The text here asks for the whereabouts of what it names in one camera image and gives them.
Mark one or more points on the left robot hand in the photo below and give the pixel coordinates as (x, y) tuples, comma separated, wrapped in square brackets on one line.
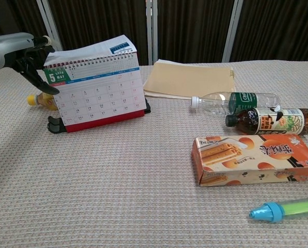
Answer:
[(9, 51)]

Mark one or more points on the spiral desk calendar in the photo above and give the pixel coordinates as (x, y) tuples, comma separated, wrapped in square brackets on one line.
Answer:
[(99, 98)]

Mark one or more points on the dark folding screen panel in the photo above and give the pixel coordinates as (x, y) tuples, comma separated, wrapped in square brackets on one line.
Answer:
[(99, 20), (192, 28), (280, 28), (14, 15)]

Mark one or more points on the yellow tea bottle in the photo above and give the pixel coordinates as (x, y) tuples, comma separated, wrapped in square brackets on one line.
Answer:
[(32, 99)]

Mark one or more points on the beige woven tablecloth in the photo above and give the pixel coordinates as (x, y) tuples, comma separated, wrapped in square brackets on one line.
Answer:
[(117, 180)]

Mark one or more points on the tan paper folder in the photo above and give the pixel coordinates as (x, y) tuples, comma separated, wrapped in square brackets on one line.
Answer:
[(187, 80)]

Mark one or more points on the clear bottle green label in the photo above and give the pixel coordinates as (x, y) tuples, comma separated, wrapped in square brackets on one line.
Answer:
[(244, 100)]

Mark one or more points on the orange egg roll box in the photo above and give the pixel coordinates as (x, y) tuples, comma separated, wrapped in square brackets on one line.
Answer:
[(246, 160)]

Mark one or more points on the dark tea bottle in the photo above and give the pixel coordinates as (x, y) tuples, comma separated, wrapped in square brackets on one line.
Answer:
[(269, 122)]

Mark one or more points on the green blue squirt toy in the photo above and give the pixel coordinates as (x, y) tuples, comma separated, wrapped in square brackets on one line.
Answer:
[(269, 211)]

